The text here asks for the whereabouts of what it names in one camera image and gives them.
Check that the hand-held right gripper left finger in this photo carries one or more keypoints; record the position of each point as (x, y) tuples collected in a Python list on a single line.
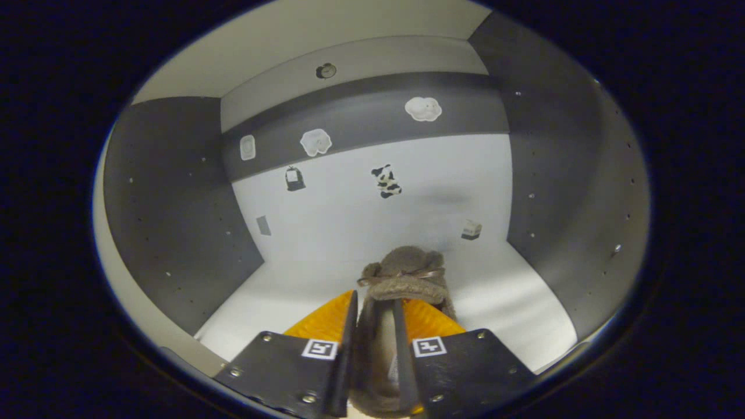
[(342, 378)]

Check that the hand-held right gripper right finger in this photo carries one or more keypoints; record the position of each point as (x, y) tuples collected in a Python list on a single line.
[(407, 378)]

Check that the brown fuzzy shoe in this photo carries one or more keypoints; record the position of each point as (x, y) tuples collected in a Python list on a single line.
[(407, 267)]

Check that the white shoe cabinet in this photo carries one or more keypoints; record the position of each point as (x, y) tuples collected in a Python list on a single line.
[(349, 221)]

